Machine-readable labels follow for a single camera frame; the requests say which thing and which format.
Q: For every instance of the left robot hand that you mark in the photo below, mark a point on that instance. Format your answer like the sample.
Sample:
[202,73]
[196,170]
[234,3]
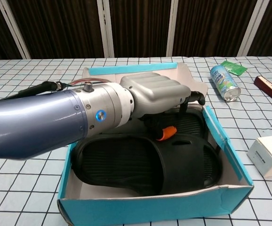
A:
[157,94]

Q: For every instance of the black slipper with ragged heel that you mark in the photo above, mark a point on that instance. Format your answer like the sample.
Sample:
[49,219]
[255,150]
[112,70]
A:
[173,164]

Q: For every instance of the light blue shoe box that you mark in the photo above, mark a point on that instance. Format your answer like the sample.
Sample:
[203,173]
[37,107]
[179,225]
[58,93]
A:
[150,212]

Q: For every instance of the white stapler box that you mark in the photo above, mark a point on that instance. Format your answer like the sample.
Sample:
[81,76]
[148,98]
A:
[267,157]

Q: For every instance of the blue drink can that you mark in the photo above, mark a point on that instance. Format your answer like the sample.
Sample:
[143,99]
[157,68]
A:
[223,80]

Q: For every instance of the green sachet packet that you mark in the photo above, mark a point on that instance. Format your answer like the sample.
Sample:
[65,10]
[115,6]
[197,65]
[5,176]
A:
[234,68]

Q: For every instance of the white metal frame post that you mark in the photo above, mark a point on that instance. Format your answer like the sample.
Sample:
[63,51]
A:
[106,28]
[172,28]
[14,30]
[253,28]

